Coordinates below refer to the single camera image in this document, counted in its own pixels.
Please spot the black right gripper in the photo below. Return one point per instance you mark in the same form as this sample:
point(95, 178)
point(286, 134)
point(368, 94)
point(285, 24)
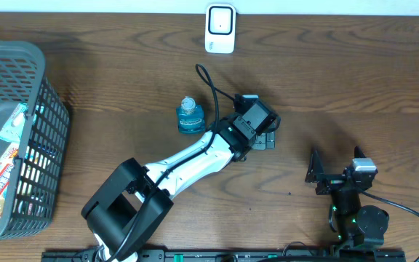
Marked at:
point(331, 182)

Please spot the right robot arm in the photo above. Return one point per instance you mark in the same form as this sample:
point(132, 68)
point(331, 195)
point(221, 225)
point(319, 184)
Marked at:
point(360, 228)

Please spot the white barcode scanner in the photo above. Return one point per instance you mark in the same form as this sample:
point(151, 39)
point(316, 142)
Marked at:
point(220, 29)

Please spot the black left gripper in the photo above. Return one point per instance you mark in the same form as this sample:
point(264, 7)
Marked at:
point(268, 141)

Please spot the grey plastic mesh basket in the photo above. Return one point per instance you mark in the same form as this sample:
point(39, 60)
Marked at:
point(32, 191)

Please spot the green wet wipes pack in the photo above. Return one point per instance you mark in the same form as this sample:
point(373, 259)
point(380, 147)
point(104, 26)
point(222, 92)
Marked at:
point(12, 129)

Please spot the teal mouthwash bottle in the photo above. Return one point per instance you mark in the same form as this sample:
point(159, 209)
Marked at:
point(190, 117)

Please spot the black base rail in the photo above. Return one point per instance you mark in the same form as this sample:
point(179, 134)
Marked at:
point(247, 256)

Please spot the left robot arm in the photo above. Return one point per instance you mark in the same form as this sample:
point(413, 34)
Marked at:
point(130, 205)

